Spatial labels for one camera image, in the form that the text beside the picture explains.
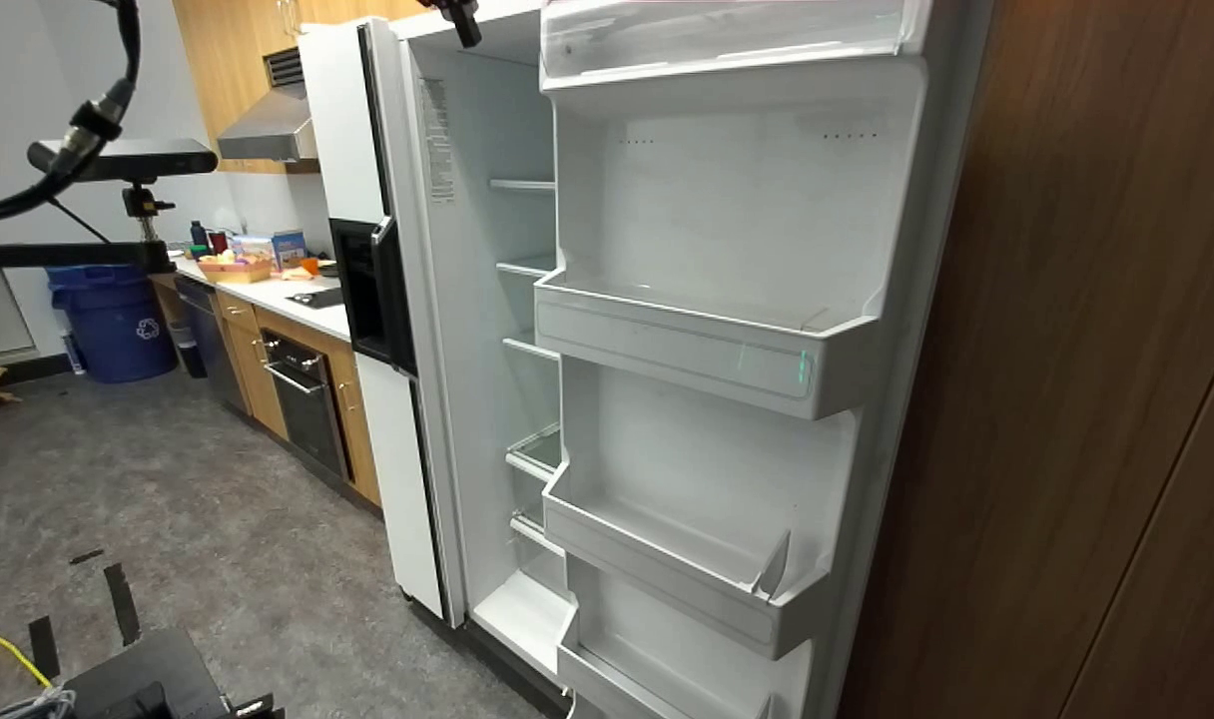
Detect glass refrigerator shelf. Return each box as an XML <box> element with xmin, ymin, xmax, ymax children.
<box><xmin>491</xmin><ymin>253</ymin><xmax>558</xmax><ymax>283</ymax></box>
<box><xmin>502</xmin><ymin>422</ymin><xmax>566</xmax><ymax>489</ymax></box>
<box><xmin>500</xmin><ymin>332</ymin><xmax>564</xmax><ymax>366</ymax></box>
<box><xmin>507</xmin><ymin>508</ymin><xmax>572</xmax><ymax>561</ymax></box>

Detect translucent white compartment lid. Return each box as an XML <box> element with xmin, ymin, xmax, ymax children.
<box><xmin>547</xmin><ymin>0</ymin><xmax>936</xmax><ymax>71</ymax></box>

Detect steel range hood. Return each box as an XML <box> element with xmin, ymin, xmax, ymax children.
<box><xmin>214</xmin><ymin>44</ymin><xmax>325</xmax><ymax>173</ymax></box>

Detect blue box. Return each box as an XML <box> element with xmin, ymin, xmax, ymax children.
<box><xmin>267</xmin><ymin>227</ymin><xmax>311</xmax><ymax>267</ymax></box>

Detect black water ice dispenser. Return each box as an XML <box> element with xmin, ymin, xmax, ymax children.
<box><xmin>327</xmin><ymin>215</ymin><xmax>420</xmax><ymax>378</ymax></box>

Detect white refrigerator body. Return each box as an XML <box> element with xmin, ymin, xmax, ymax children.
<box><xmin>365</xmin><ymin>0</ymin><xmax>577</xmax><ymax>717</ymax></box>

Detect kitchen sink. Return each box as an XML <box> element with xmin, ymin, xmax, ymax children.
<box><xmin>283</xmin><ymin>283</ymin><xmax>349</xmax><ymax>316</ymax></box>

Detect orange basket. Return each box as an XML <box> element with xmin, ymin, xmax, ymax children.
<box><xmin>194</xmin><ymin>253</ymin><xmax>279</xmax><ymax>289</ymax></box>

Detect white refrigerator door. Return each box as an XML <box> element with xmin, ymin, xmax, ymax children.
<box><xmin>530</xmin><ymin>0</ymin><xmax>999</xmax><ymax>719</ymax></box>

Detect black tripod head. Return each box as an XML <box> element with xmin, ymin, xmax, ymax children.
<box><xmin>116</xmin><ymin>179</ymin><xmax>210</xmax><ymax>265</ymax></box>

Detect large white door bin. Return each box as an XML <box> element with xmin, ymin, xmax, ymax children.
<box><xmin>530</xmin><ymin>276</ymin><xmax>893</xmax><ymax>422</ymax></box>

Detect wooden kitchen base cabinets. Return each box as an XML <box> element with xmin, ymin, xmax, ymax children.
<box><xmin>162</xmin><ymin>255</ymin><xmax>388</xmax><ymax>513</ymax></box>

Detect dark dishwasher front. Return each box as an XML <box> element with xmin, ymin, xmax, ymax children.
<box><xmin>170</xmin><ymin>276</ymin><xmax>243</xmax><ymax>414</ymax></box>

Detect white freezer door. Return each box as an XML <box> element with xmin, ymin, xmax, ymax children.
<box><xmin>295</xmin><ymin>16</ymin><xmax>451</xmax><ymax>623</ymax></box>

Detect black horizontal bar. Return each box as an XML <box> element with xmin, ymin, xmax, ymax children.
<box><xmin>0</xmin><ymin>235</ymin><xmax>174</xmax><ymax>276</ymax></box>

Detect blue recycling bin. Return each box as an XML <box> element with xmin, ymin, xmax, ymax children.
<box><xmin>44</xmin><ymin>260</ymin><xmax>185</xmax><ymax>389</ymax></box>

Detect wooden door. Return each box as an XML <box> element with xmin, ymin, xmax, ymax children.
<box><xmin>838</xmin><ymin>0</ymin><xmax>1214</xmax><ymax>719</ymax></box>

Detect wooden wall cabinets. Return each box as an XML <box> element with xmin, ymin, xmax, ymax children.
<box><xmin>169</xmin><ymin>0</ymin><xmax>440</xmax><ymax>144</ymax></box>

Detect black stereo camera bar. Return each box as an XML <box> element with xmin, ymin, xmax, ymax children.
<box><xmin>25</xmin><ymin>135</ymin><xmax>225</xmax><ymax>184</ymax></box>

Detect thick black cable hose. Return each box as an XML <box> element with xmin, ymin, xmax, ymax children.
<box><xmin>0</xmin><ymin>0</ymin><xmax>142</xmax><ymax>227</ymax></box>

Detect yellow cable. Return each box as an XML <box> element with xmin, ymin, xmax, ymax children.
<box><xmin>0</xmin><ymin>615</ymin><xmax>58</xmax><ymax>697</ymax></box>

